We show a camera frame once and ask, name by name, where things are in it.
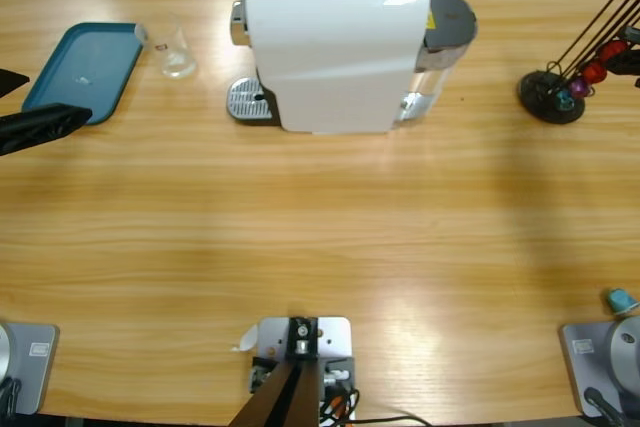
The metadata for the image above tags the clear glass cup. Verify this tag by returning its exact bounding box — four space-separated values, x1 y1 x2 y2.
134 11 198 79

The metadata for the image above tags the dark camera post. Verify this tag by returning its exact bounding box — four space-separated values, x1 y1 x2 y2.
230 316 321 427

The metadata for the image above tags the clear water tank black lid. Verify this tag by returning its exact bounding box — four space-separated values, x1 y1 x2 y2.
413 0 479 123

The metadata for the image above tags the black base cable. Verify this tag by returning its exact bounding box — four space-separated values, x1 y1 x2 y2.
583 386 627 427
0 376 24 418

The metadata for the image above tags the white capsule coffee machine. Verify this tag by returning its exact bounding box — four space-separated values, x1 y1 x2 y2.
227 0 434 137

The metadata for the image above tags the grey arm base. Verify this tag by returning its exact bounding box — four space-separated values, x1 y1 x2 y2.
558 315 640 419
0 321 61 417

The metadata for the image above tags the orange-red coffee capsule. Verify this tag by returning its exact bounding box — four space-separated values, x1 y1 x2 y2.
582 60 609 85

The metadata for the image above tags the white mount block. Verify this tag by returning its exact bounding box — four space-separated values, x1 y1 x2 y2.
249 315 357 421

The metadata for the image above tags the light blue coffee capsule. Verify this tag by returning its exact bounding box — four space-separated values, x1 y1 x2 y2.
606 288 640 318

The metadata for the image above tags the red coffee capsule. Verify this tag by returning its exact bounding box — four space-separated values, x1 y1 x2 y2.
599 39 627 66

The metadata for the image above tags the teal plastic tray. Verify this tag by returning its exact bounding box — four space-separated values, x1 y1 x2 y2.
22 21 147 127

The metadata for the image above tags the orange cable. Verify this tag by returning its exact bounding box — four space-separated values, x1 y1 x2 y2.
319 391 351 421

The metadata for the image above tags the white paper tab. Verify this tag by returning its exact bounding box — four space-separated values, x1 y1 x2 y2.
229 324 260 353

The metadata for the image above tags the purple coffee capsule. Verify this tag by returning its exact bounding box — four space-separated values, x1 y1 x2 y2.
569 77 594 101

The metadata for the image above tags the thin black cable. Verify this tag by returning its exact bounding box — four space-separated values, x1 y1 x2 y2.
344 386 436 427

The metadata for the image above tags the black capsule holder with rods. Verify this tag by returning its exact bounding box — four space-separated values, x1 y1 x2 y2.
517 0 640 126

